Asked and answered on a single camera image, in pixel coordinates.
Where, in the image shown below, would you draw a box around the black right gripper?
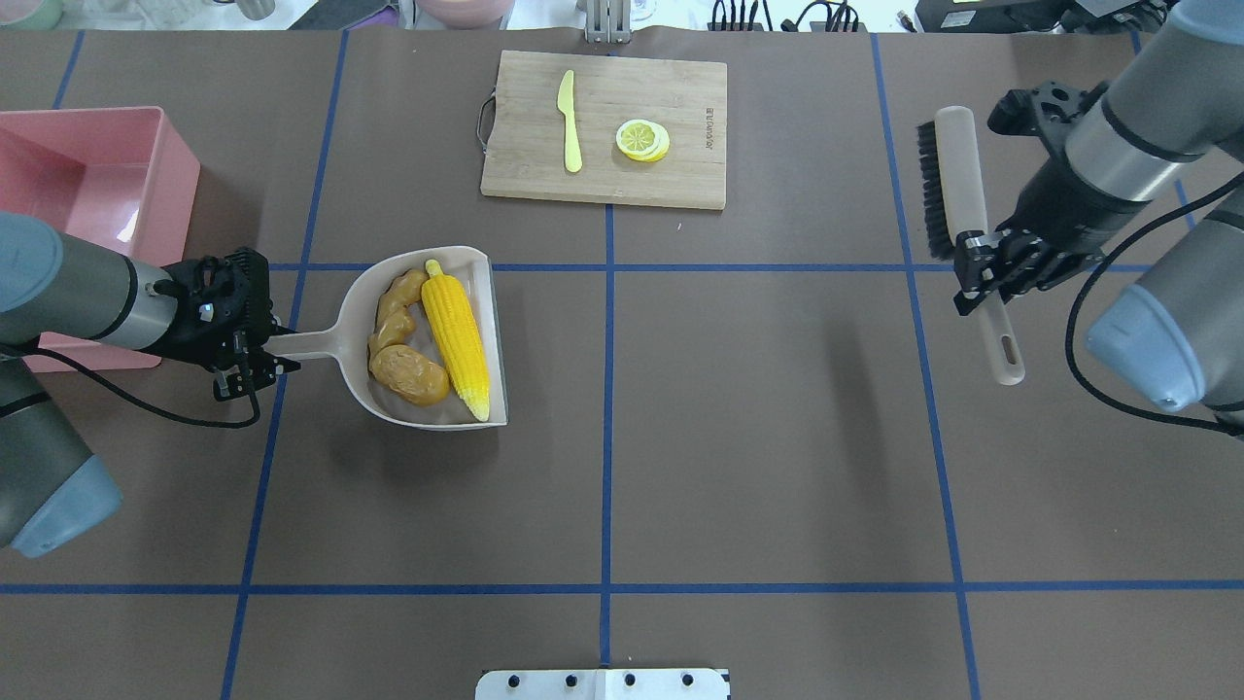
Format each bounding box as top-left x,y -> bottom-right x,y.
952,83 -> 1147,316

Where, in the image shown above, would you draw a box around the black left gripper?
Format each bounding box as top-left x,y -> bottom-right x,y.
156,247 -> 301,402

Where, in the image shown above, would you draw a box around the beige hand brush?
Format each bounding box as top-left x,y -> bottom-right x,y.
916,106 -> 1026,385

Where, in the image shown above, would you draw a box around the beige plastic dustpan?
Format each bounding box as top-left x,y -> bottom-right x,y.
262,245 -> 509,430

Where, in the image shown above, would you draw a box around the brown toy ginger root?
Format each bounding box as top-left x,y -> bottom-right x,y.
368,267 -> 430,356

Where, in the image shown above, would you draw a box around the brown toy potato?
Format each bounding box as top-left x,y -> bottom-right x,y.
368,344 -> 450,407

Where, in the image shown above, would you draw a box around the yellow toy corn cob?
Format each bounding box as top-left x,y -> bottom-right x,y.
422,259 -> 491,421

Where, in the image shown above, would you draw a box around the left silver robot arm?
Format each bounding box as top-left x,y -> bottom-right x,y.
1,213 -> 299,560

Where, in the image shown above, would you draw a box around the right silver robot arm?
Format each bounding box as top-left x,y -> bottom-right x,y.
916,1 -> 1243,438

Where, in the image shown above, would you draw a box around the pink plastic bin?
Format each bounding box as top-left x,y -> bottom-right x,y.
2,106 -> 200,373

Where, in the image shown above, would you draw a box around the bamboo cutting board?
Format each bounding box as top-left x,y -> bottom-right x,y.
480,50 -> 728,211

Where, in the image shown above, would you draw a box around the black power strip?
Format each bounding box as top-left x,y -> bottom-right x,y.
707,0 -> 774,32

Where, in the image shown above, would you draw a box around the yellow lemon slices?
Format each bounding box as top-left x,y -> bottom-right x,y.
615,119 -> 672,162

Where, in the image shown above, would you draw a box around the yellow plastic knife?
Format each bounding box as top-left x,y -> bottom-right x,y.
556,68 -> 583,174

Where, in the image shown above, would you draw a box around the pink bowl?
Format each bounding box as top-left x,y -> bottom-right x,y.
413,0 -> 515,29

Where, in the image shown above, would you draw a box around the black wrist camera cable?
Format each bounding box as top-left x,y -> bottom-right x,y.
1064,170 -> 1244,436

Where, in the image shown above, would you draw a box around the aluminium frame post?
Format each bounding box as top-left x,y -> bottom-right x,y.
576,0 -> 634,44

